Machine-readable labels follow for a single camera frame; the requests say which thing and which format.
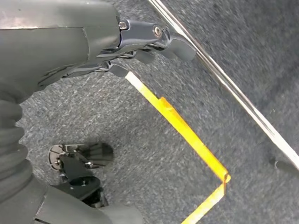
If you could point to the yellow floor tape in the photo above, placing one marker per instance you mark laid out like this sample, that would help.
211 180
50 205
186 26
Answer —
186 133

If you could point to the black robot foot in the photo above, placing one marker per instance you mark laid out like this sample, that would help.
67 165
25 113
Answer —
77 173

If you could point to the silver workbench frame bar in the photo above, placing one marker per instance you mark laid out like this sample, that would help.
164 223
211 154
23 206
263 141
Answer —
233 89

